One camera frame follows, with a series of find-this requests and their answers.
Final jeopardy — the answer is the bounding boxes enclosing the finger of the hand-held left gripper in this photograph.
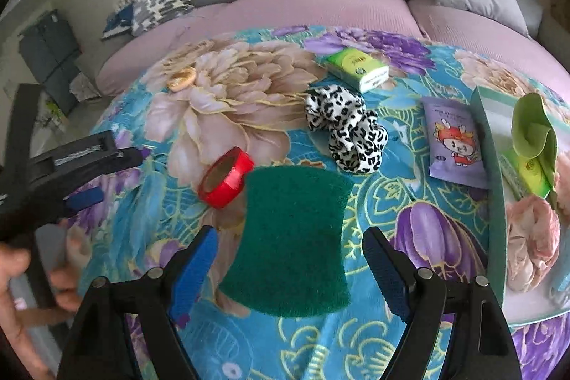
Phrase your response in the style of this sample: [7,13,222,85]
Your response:
[56,186,106,225]
[33,131,144,187]

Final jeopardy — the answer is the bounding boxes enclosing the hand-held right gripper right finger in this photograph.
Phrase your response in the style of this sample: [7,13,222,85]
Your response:
[362,226,522,380]

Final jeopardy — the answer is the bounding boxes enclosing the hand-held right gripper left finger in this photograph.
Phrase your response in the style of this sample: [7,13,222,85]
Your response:
[56,224,220,380]

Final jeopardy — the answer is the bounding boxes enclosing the dark green scouring pad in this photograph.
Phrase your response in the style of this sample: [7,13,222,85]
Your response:
[218,166,354,318]

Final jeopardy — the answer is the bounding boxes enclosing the teal shallow box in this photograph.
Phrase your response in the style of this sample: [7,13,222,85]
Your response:
[470,85,570,325]

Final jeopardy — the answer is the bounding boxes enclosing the pink fluffy cloth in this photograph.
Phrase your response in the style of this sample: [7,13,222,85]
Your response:
[505,197,562,294]

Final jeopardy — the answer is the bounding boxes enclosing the light green cloth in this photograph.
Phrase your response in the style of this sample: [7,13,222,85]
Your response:
[510,93,559,207]

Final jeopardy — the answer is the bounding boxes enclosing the person's left hand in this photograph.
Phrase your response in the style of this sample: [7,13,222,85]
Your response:
[0,224,92,367]

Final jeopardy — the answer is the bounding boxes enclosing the red tape roll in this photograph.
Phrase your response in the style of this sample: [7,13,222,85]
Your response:
[198,147,254,209]

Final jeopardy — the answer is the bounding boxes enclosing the orange heart-shaped box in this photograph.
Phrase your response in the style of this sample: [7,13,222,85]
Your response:
[168,67,197,92]

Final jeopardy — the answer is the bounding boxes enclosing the dark grey storage box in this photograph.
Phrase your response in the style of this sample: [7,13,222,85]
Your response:
[19,10,83,116]

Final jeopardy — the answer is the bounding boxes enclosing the leopard print scrunchie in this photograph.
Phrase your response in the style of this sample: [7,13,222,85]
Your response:
[328,110,389,173]
[305,85,367,134]

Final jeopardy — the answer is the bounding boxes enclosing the blue pillow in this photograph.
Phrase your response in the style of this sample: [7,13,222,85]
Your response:
[102,1,136,40]

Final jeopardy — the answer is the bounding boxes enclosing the purple cartoon wipes packet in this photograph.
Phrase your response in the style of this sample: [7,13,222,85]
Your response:
[421,96,491,190]

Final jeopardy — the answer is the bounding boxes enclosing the black white patterned pillow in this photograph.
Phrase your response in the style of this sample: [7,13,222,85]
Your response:
[131,0,195,37]

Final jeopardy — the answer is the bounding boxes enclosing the floral blanket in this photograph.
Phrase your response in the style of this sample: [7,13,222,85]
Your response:
[67,26,570,380]

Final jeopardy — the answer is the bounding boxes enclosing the small green tissue pack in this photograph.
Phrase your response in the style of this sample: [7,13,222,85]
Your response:
[499,151,553,200]

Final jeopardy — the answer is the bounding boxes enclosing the pink ribbed seat cover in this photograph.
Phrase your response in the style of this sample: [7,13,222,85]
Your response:
[95,0,421,96]
[407,0,570,96]

